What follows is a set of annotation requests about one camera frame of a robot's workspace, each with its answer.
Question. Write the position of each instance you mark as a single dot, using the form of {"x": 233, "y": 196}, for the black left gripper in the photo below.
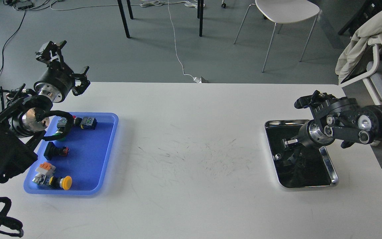
{"x": 58, "y": 79}

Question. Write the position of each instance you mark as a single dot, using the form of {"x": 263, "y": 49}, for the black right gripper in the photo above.
{"x": 307, "y": 137}

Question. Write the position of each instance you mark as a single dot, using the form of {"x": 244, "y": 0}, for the small black gear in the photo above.
{"x": 277, "y": 156}

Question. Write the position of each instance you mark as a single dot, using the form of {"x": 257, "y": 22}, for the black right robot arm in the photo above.
{"x": 334, "y": 118}

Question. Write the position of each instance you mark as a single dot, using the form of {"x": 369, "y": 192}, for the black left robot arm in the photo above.
{"x": 26, "y": 119}

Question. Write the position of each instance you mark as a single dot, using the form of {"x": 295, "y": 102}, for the shiny metal tray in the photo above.
{"x": 318, "y": 171}

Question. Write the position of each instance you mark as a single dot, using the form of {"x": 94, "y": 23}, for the black table leg left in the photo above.
{"x": 123, "y": 16}

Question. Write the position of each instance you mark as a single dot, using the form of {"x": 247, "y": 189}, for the black table leg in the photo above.
{"x": 200, "y": 13}
{"x": 123, "y": 16}

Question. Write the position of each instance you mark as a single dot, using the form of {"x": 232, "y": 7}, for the blue plastic tray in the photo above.
{"x": 87, "y": 160}

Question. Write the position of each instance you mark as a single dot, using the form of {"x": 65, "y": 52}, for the orange white connector block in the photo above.
{"x": 45, "y": 173}

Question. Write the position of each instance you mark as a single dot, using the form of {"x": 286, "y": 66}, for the white power adapter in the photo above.
{"x": 200, "y": 80}

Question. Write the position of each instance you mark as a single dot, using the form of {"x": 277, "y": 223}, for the white chair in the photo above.
{"x": 284, "y": 12}

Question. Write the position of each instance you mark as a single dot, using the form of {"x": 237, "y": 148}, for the black table leg right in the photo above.
{"x": 200, "y": 13}

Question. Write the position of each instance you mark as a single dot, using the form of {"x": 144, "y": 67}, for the beige jacket on chair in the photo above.
{"x": 352, "y": 54}

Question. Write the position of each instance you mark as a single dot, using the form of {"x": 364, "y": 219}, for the dark blue switch block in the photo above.
{"x": 88, "y": 123}

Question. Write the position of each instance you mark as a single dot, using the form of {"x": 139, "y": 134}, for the green push button switch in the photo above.
{"x": 60, "y": 134}

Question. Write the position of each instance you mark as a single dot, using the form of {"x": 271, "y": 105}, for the black red switch part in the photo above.
{"x": 51, "y": 150}

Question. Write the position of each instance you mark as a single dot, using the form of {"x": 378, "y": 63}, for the yellow push button switch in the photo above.
{"x": 64, "y": 183}

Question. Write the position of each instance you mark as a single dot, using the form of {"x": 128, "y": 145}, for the white office chair frame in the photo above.
{"x": 373, "y": 76}

